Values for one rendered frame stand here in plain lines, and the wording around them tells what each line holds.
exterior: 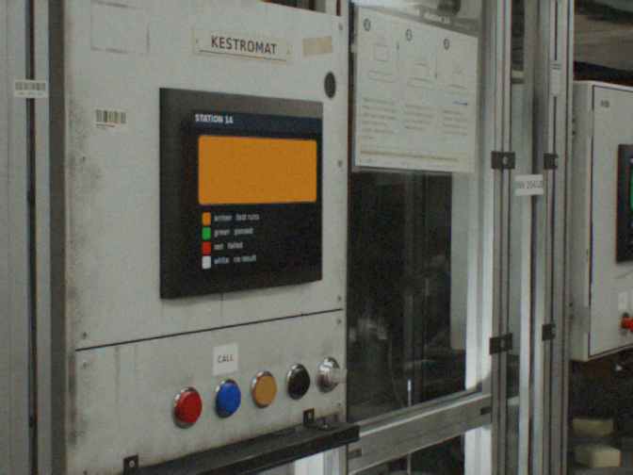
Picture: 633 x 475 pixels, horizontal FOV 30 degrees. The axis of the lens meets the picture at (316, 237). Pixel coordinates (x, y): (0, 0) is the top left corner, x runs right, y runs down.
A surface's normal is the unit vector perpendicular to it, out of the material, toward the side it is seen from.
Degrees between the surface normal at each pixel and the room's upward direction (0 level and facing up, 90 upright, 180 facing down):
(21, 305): 90
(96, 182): 90
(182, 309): 90
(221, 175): 90
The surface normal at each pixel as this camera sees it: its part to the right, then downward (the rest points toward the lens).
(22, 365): 0.81, 0.04
